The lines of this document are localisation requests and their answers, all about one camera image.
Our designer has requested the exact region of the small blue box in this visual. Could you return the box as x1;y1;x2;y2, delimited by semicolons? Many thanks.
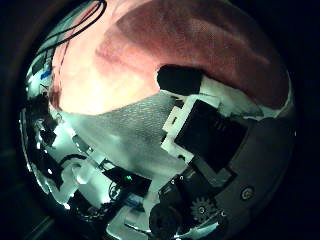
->
39;69;53;80

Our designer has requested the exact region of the black box with green light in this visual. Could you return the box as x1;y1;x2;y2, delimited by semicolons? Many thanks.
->
102;165;153;198

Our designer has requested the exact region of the black double cable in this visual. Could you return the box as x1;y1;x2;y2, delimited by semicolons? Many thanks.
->
33;0;108;58

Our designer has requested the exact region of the pink piece of clothing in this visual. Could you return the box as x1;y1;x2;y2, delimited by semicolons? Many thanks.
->
49;0;292;116

